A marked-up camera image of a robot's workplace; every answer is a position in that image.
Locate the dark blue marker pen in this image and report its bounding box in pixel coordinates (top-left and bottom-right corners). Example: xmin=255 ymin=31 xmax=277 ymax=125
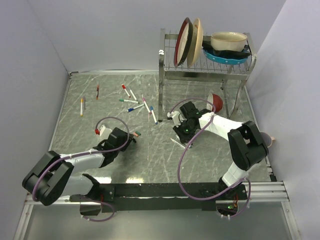
xmin=127 ymin=104 xmax=145 ymax=113

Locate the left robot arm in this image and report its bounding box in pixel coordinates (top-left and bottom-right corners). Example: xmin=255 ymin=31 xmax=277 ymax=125
xmin=22 ymin=125 xmax=137 ymax=206

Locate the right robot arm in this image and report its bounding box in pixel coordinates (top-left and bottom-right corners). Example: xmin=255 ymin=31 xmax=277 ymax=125
xmin=167 ymin=101 xmax=269 ymax=199

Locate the green capped marker pen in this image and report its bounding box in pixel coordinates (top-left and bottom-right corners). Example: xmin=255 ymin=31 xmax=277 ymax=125
xmin=119 ymin=98 xmax=140 ymax=104

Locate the pink marker pen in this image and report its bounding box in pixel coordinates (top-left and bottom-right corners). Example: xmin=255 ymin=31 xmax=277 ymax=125
xmin=141 ymin=93 xmax=152 ymax=115

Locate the white marker pen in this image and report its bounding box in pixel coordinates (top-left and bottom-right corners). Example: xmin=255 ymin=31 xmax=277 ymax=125
xmin=129 ymin=87 xmax=138 ymax=101

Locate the yellow marker pen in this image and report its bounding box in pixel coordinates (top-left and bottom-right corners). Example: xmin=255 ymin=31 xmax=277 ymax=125
xmin=80 ymin=98 xmax=84 ymax=117

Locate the red marker pen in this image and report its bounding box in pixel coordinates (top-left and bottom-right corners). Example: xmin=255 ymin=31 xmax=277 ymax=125
xmin=121 ymin=84 xmax=131 ymax=98

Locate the red white bowl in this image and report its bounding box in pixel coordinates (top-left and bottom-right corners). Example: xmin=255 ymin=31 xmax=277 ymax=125
xmin=206 ymin=93 xmax=223 ymax=113

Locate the steel dish rack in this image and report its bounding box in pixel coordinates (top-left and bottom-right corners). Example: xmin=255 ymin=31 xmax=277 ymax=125
xmin=157 ymin=28 xmax=257 ymax=122

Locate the blue dotted dish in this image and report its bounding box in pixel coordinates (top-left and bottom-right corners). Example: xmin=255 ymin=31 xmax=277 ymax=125
xmin=203 ymin=49 xmax=252 ymax=65

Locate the purple pink mug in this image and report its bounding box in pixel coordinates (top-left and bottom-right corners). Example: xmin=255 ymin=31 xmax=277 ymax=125
xmin=260 ymin=131 xmax=276 ymax=148

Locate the beige plate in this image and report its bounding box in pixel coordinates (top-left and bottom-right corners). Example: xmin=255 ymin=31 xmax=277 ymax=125
xmin=187 ymin=18 xmax=204 ymax=69

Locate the black square plate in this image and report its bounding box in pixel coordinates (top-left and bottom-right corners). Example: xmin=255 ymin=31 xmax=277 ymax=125
xmin=202 ymin=40 xmax=251 ymax=59

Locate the red black plate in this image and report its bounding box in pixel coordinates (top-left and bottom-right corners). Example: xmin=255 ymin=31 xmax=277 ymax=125
xmin=173 ymin=17 xmax=193 ymax=68

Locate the cream ceramic bowl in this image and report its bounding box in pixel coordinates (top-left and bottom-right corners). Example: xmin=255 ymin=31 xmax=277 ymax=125
xmin=210 ymin=31 xmax=248 ymax=52

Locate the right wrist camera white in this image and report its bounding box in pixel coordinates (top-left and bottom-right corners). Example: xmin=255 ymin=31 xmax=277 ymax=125
xmin=167 ymin=111 xmax=181 ymax=127

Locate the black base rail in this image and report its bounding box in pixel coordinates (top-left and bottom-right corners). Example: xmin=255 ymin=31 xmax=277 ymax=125
xmin=69 ymin=183 xmax=249 ymax=217

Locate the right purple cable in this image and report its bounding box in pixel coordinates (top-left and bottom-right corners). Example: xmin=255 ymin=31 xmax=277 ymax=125
xmin=169 ymin=97 xmax=252 ymax=218

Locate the aluminium frame rail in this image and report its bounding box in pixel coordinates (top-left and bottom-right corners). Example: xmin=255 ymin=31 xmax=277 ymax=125
xmin=24 ymin=182 xmax=290 ymax=206

